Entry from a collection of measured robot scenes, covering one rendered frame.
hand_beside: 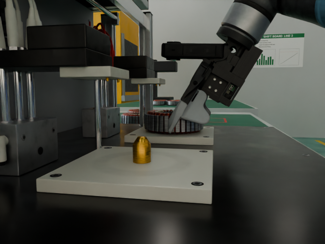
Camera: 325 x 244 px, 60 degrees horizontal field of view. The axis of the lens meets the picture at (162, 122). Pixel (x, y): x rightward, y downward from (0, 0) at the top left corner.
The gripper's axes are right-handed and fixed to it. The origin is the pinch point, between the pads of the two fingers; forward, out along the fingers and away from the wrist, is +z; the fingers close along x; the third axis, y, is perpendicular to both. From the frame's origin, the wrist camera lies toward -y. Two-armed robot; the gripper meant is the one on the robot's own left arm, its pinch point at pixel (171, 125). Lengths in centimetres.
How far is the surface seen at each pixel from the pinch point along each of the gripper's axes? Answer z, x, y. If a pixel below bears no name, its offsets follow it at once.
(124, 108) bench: 31, 133, -43
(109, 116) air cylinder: 4.1, -3.0, -10.8
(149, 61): -8.4, -1.4, -9.5
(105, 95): 2.0, 1.5, -14.8
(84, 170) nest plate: 2.8, -28.8, -2.9
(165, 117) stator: -1.7, -5.7, -1.2
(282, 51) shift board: -134, 508, 72
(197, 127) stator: -2.8, -3.4, 4.3
